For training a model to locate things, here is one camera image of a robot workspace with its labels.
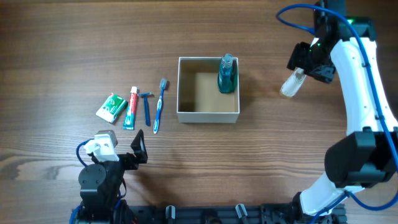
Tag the red green Colgate toothpaste tube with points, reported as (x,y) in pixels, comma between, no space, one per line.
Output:
(131,110)

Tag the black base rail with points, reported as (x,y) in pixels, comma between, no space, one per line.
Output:
(265,213)

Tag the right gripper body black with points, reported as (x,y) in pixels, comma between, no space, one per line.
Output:
(311,63)

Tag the white Pantene conditioner tube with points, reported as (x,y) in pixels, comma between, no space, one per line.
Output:
(293,83)

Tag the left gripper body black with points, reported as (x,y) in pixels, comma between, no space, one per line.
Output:
(129,160)

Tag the blue disposable razor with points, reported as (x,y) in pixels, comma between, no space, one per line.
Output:
(145,96)

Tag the white cardboard box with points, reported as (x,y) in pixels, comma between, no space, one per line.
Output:
(198,97)

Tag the green white soap pack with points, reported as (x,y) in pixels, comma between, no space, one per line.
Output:
(111,108)

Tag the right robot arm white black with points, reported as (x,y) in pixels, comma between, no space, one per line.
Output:
(345,47)

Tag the blue white toothbrush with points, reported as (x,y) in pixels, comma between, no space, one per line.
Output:
(162,86)

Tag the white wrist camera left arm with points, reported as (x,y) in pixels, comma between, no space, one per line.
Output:
(102,147)

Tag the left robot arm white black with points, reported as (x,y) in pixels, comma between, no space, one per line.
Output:
(100,182)

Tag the blue Listerine mouthwash bottle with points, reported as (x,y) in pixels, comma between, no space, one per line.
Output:
(226,75)

